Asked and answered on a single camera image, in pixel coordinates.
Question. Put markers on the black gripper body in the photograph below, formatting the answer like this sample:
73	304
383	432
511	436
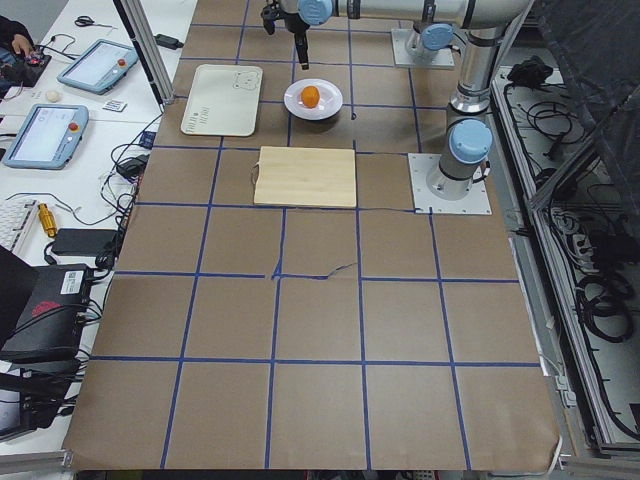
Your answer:
299	26

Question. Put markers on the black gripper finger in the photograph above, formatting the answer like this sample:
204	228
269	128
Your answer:
301	45

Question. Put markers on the orange fruit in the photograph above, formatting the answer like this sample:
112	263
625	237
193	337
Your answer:
310	96

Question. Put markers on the white round plate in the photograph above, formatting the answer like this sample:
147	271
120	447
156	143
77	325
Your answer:
330	99

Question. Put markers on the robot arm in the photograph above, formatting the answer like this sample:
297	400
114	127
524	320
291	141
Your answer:
484	22
428	42

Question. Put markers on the cream bear tray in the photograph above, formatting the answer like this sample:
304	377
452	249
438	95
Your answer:
223	101

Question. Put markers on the bamboo cutting board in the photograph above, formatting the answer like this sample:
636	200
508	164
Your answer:
306	177

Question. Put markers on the blue teach pendant far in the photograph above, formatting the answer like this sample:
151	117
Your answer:
100	67

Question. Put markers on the blue teach pendant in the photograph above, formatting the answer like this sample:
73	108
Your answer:
100	67
48	137

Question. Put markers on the blue teach pendant near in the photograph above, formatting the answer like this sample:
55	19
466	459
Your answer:
48	137

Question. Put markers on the black power adapter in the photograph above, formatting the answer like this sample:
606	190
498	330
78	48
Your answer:
82	242

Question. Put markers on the gold metal cylinder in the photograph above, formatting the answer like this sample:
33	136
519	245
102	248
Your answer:
47	220

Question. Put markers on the black mini computer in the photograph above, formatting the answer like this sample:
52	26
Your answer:
40	311

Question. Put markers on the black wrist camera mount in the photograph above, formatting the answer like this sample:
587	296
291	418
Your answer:
269	15

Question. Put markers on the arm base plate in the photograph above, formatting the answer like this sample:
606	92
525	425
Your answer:
434	193
402	58

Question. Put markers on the aluminium frame post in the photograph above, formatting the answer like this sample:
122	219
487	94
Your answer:
137	27

